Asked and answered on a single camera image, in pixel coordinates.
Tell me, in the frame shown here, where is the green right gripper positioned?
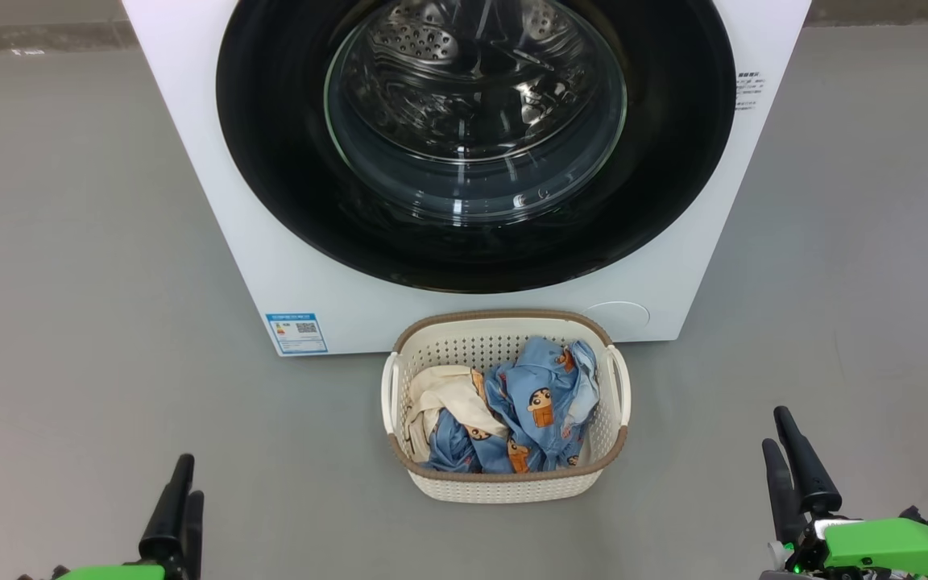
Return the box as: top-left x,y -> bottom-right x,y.
762,406 -> 928,580

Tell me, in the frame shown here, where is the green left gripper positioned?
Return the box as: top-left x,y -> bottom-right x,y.
53,454 -> 205,580

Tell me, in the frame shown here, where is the blue cartoon print garment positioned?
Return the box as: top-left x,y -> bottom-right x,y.
427,337 -> 600,474

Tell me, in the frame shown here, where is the cream printed garment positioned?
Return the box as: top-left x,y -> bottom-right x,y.
404,365 -> 508,464

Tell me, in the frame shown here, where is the black round glass washer door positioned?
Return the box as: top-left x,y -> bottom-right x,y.
216,0 -> 737,294

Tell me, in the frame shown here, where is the white front-load washing machine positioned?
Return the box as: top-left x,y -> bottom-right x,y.
122,0 -> 813,358

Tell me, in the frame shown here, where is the perforated steel washer drum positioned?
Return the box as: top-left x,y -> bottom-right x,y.
335,0 -> 594,154

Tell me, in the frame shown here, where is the blue energy label sticker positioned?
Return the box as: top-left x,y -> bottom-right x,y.
265,313 -> 328,356

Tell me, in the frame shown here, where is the round white filter cover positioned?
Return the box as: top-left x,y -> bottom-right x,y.
582,301 -> 651,331

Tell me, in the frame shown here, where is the cream basket with brown rim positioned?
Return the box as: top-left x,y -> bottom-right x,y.
381,309 -> 632,504

